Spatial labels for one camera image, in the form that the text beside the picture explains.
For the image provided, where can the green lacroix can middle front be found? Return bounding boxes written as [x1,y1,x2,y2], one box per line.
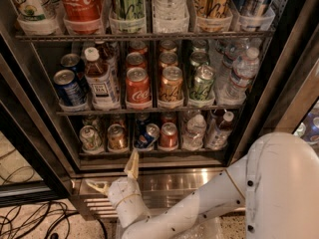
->
[189,65,215,101]

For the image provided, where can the clear plastic bin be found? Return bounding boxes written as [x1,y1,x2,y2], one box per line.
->
[114,218,224,239]

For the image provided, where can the red coke can middle front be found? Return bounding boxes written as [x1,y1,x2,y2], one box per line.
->
[126,67,151,104]

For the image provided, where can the black floor cables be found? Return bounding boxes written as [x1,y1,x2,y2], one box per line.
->
[0,146,108,239]

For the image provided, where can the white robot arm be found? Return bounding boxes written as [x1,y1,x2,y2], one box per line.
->
[87,132,319,239]

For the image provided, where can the coca-cola can top shelf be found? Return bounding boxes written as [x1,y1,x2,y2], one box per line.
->
[62,0,103,22]

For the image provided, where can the orange can bottom shelf front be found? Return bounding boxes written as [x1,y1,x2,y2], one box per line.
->
[107,124,128,150]

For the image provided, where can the blue can middle shelf front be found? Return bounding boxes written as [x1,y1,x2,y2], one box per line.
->
[53,69,86,107]

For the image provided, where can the water bottle bottom shelf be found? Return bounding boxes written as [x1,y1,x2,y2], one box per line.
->
[182,115,206,150]

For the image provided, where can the orange can bottom shelf rear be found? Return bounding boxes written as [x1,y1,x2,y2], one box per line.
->
[111,114,127,127]

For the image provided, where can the tea bottle shelf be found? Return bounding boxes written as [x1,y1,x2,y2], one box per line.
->
[204,112,234,150]
[85,47,119,105]

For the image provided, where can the tea bottle bottom shelf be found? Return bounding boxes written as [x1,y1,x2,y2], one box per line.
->
[204,112,234,150]

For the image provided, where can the left fridge door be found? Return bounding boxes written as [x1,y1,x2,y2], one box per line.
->
[0,33,74,207]

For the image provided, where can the orange lacroix can middle front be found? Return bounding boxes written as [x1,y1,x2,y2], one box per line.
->
[159,66,183,102]

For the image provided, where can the water bottle middle shelf front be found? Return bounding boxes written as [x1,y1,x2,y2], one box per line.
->
[225,47,260,100]

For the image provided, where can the green white can bottom shelf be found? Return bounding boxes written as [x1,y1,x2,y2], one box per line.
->
[80,125,102,151]

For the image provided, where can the stainless fridge base grille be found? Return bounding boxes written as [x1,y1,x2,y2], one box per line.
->
[71,167,223,221]

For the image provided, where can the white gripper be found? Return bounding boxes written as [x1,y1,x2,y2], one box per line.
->
[86,149,151,228]

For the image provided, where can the green lacroix can top shelf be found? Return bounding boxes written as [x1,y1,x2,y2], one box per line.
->
[112,0,145,21]

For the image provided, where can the red coke can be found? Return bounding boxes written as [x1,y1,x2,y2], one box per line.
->
[126,52,147,70]
[126,67,151,104]

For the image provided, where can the right glass fridge door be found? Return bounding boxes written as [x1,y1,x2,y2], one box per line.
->
[224,0,319,165]

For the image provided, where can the water bottle top shelf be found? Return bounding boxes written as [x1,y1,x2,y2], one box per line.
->
[154,0,186,20]

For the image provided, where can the red can bottom shelf front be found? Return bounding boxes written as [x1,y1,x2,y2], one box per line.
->
[159,122,177,147]

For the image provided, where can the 7up can top shelf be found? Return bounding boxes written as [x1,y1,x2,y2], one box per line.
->
[13,0,55,21]

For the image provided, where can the blue pepsi can tilted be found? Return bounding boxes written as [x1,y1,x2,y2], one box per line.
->
[135,123,160,148]

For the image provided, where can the tea bottle middle shelf front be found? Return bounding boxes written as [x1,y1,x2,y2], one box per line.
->
[85,47,119,105]

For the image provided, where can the orange lacroix can top shelf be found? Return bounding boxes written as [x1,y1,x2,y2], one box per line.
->
[190,0,233,20]

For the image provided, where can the blue can middle shelf rear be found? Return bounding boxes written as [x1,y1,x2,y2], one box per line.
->
[60,53,86,85]

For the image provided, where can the water bottle shelf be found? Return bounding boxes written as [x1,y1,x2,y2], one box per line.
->
[225,47,260,100]
[182,115,206,150]
[154,0,186,20]

